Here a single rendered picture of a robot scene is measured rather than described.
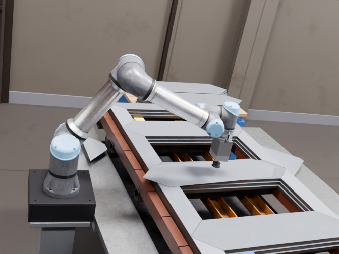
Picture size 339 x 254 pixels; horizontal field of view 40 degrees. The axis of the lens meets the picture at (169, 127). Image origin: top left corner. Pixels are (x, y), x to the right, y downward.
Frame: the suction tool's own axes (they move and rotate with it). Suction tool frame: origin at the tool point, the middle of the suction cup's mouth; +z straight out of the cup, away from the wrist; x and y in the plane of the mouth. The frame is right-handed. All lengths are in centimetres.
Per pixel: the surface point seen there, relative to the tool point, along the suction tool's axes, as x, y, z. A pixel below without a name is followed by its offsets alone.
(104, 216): 51, -11, 21
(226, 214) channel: -7.6, -9.3, 21.3
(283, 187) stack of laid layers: -33.7, -8.1, 5.6
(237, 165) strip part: -14.6, 6.7, 3.2
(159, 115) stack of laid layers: 11, 68, 6
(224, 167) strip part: -6.9, 4.1, 3.2
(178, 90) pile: -12, 108, 4
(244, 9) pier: -116, 260, -33
